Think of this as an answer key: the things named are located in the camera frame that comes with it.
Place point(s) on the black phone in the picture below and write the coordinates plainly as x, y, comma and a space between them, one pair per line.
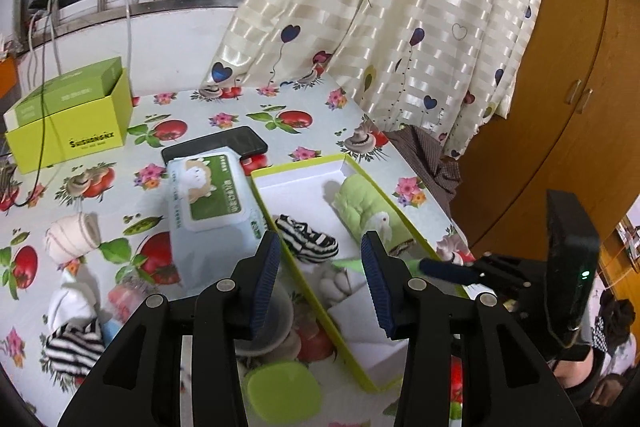
220, 142

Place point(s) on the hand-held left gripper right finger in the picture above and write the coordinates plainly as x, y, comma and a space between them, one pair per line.
375, 292

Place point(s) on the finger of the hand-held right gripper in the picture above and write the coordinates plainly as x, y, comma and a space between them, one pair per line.
450, 271

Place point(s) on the white cloth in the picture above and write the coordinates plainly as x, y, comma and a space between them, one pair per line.
340, 284

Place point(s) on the dark plaid cloth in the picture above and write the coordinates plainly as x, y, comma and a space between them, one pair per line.
430, 157

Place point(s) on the light green sock with bird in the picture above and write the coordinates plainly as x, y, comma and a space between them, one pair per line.
365, 207

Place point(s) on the green lidded bottle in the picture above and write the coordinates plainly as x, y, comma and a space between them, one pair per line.
282, 394

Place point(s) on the wooden wardrobe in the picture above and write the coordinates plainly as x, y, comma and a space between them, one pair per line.
560, 57

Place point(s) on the small striped sock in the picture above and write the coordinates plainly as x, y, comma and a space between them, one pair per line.
305, 239

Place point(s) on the white sock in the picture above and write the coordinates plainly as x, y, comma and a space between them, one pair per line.
72, 304

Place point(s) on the shallow green and white box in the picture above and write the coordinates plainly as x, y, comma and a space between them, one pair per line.
300, 192

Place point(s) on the vegetable print tablecloth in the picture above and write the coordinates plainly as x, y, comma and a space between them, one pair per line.
150, 187

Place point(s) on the blue face mask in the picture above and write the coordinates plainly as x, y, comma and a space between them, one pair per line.
109, 324

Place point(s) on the wet wipes pack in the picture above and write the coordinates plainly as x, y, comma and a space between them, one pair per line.
212, 212

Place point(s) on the heart print curtain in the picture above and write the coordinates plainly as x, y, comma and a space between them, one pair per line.
400, 7

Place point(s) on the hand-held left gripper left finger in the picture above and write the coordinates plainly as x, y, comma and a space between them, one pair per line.
265, 287

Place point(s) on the lime green cardboard box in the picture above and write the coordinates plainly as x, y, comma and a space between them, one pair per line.
70, 127

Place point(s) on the person's right forearm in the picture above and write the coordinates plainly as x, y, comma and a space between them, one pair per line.
575, 369

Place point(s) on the large striped sock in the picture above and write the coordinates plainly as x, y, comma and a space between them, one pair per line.
75, 347

